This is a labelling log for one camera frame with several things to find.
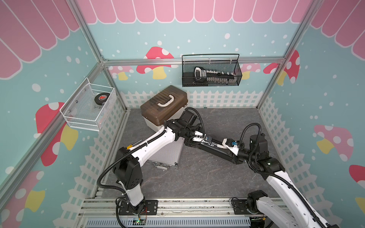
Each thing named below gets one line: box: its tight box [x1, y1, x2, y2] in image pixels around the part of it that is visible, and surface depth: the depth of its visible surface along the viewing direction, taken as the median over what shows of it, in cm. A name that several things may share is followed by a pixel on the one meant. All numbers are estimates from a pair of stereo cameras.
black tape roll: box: [94, 92, 111, 106], surface depth 81 cm
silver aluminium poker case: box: [148, 136, 185, 171], surface depth 89 cm
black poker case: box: [193, 138, 241, 165], surface depth 76 cm
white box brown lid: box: [140, 85, 189, 132], surface depth 99 cm
